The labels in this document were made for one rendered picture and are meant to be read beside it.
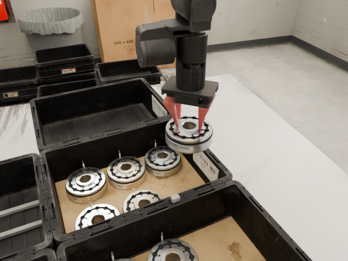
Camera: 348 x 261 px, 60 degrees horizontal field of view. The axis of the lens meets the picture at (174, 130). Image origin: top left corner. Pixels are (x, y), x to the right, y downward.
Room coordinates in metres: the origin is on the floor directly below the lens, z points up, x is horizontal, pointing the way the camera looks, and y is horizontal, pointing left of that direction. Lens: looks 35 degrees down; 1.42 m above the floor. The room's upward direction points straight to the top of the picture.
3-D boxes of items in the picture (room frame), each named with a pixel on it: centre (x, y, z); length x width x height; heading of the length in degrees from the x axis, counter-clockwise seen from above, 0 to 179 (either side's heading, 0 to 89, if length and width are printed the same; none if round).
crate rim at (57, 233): (0.55, 0.10, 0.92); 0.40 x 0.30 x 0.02; 116
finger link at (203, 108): (0.53, -0.04, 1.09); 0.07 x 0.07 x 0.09; 71
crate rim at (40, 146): (0.82, 0.23, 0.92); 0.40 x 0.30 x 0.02; 116
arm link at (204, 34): (0.54, -0.03, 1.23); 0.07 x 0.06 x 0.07; 109
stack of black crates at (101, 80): (1.90, 0.31, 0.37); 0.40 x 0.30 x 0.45; 108
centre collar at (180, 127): (0.54, -0.03, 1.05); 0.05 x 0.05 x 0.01
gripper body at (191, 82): (0.54, -0.03, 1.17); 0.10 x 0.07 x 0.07; 71
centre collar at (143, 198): (0.48, 0.07, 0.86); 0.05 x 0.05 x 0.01
